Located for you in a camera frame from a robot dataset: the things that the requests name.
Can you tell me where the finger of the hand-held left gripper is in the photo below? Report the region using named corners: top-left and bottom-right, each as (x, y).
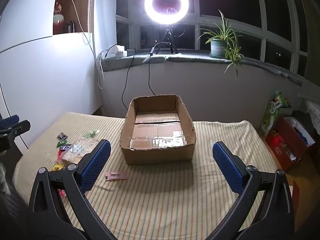
top-left (0, 120), bottom-right (31, 140)
top-left (0, 115), bottom-right (20, 128)

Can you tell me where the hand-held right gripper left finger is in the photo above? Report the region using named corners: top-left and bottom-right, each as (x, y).
top-left (28, 139), bottom-right (112, 240)

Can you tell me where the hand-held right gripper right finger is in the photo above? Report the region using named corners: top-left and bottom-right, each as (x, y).
top-left (212, 141), bottom-right (295, 240)

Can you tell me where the clear bread packet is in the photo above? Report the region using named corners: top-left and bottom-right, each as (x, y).
top-left (61, 137), bottom-right (102, 167)

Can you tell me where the brown cardboard box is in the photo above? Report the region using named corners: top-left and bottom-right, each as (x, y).
top-left (119, 94), bottom-right (197, 165)

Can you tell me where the pink snack packet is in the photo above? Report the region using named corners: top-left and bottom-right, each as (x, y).
top-left (105, 171), bottom-right (127, 181)

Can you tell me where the red snack packet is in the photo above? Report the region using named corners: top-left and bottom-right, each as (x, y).
top-left (56, 144), bottom-right (73, 164)

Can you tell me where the red cardboard box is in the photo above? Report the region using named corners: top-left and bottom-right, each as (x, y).
top-left (265, 116), bottom-right (319, 172)

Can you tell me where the large green snack bag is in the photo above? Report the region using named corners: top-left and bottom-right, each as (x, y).
top-left (261, 90), bottom-right (290, 137)

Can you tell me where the striped beige cloth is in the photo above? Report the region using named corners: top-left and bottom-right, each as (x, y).
top-left (12, 112), bottom-right (282, 240)

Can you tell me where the grey windowsill mat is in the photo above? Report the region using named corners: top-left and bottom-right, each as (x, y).
top-left (96, 49), bottom-right (304, 87)

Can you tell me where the red vase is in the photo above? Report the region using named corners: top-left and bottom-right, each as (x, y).
top-left (53, 0), bottom-right (64, 35)

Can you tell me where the white power strip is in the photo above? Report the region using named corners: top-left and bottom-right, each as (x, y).
top-left (107, 44), bottom-right (128, 58)

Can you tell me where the potted spider plant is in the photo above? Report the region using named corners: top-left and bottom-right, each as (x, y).
top-left (196, 9), bottom-right (246, 80)

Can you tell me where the wooden shelf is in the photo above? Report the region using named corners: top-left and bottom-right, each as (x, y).
top-left (53, 0), bottom-right (92, 35)

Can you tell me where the black cable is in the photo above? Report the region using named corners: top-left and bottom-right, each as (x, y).
top-left (121, 54), bottom-right (135, 110)
top-left (148, 42), bottom-right (173, 96)

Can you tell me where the white cable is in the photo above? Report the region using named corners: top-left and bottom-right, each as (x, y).
top-left (65, 0), bottom-right (104, 89)

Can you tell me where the ring light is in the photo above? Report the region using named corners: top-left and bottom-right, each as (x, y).
top-left (144, 0), bottom-right (189, 26)

